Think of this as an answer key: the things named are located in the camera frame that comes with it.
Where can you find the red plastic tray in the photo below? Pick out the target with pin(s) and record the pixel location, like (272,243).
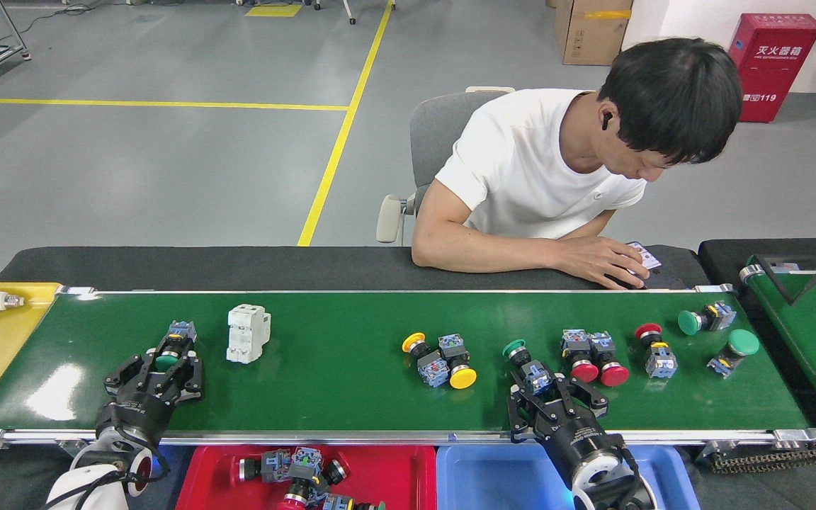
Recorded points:
(408,482)

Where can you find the person's left forearm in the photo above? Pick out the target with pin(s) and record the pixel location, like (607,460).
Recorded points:
(588,227)

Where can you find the black earbud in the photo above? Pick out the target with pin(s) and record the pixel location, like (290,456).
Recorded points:
(606,121)

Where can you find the white stand on wheels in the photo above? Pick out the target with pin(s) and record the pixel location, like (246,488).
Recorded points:
(350,13)

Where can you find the red fire extinguisher cabinet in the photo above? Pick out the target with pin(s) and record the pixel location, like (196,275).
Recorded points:
(776,42)

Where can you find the blue plastic tray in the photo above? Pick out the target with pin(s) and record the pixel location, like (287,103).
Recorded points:
(493,482)

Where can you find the yellow mushroom push button switch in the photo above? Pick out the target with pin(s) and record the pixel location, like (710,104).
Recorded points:
(462,377)
(414,342)

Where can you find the person's right forearm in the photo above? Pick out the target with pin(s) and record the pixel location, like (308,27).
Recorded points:
(486,251)

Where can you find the smartphone with lit screen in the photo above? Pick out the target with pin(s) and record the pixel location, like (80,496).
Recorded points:
(647,256)

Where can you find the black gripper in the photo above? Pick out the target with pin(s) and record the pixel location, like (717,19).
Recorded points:
(132,418)
(578,443)

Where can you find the brown cardboard box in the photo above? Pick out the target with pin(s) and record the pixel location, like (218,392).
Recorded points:
(592,32)

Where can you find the person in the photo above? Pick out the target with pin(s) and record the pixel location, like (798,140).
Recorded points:
(521,170)

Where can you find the white circuit breaker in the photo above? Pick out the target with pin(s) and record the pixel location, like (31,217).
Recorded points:
(246,333)

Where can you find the person's right hand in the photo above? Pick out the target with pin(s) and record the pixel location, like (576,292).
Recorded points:
(603,262)

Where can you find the grey office chair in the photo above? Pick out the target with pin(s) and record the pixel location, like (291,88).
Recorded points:
(436,134)

